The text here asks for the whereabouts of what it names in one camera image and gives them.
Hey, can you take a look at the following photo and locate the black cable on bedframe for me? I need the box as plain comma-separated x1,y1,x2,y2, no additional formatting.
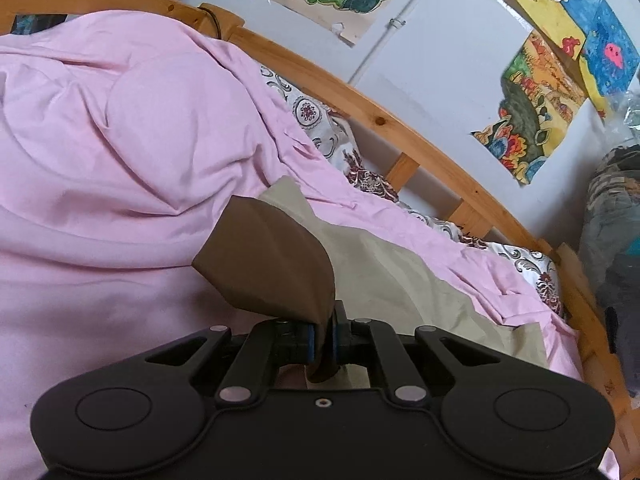
196,3,224,40

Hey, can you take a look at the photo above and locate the pink bed sheet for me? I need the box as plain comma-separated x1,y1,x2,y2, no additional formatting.
0,8,622,480

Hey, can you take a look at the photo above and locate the white wall pipe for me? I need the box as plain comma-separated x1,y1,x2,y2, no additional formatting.
348,0,420,87

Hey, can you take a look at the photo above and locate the plastic bag of clothes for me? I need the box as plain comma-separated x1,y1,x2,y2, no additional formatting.
577,144,640,399

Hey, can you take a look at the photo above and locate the beige brown olive hooded jacket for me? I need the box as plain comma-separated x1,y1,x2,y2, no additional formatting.
192,178,548,366

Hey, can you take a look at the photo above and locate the landscape flower poster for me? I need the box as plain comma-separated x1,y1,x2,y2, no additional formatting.
472,30,586,186

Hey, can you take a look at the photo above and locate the floral patterned white bedding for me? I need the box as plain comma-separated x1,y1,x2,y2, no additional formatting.
259,65,567,318

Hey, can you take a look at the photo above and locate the wooden bed frame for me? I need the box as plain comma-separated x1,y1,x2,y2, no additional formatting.
1,0,639,479

